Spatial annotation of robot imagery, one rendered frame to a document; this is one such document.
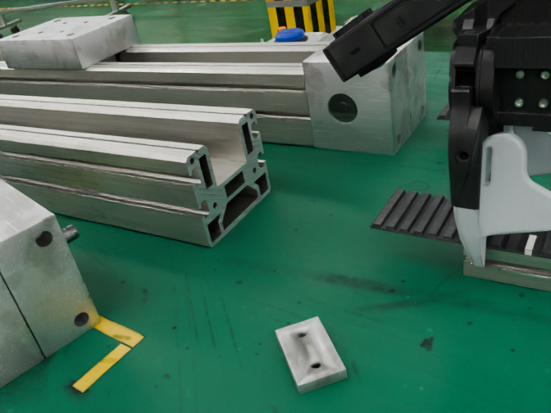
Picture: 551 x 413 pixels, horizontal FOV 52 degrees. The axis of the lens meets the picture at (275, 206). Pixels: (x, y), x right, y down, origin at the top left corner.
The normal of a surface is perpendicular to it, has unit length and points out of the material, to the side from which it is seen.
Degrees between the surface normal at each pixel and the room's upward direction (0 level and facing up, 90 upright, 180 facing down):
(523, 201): 80
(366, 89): 90
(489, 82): 75
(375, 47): 89
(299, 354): 0
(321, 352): 0
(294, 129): 90
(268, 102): 90
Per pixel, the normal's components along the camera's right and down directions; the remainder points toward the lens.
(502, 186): -0.53, 0.36
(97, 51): 0.85, 0.14
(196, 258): -0.17, -0.85
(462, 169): -0.48, 0.61
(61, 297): 0.68, 0.27
